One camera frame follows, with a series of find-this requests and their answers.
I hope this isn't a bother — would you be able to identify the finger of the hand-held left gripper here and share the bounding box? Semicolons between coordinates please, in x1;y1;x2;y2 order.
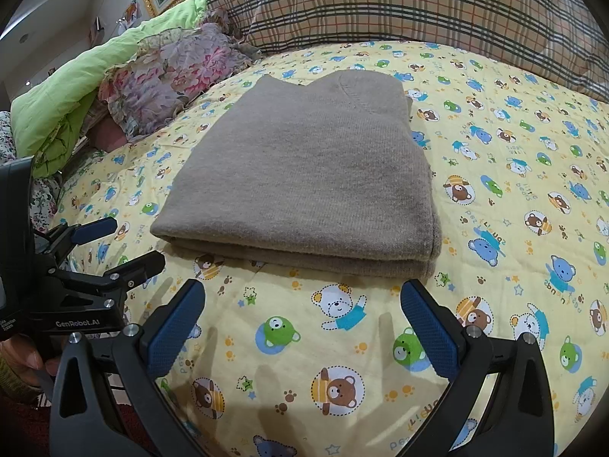
44;216;119;254
48;252;166;297

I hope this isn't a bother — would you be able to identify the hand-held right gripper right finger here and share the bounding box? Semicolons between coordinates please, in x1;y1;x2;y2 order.
400;278;557;457

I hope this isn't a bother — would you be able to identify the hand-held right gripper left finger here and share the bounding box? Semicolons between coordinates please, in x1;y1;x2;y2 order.
50;278;207;457

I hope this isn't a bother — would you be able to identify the brown knitted sweater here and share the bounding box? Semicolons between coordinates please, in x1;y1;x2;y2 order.
150;70;441;281

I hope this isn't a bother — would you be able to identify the person's left hand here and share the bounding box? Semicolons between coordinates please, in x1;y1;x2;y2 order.
0;334;62;378

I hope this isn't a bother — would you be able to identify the small flower print cloth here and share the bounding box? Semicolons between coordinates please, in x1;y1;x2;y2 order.
0;112;64;230

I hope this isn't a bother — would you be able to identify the light green quilt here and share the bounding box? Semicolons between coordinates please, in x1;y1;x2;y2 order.
10;0;210;172

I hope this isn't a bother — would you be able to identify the floral ruffled pillow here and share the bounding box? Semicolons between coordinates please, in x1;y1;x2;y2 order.
97;21;262;144

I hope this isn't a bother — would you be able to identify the yellow bear print bed sheet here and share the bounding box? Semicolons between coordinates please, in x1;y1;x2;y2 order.
29;40;609;457

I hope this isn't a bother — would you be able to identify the plaid quilt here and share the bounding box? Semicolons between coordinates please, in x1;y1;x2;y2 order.
207;0;609;103

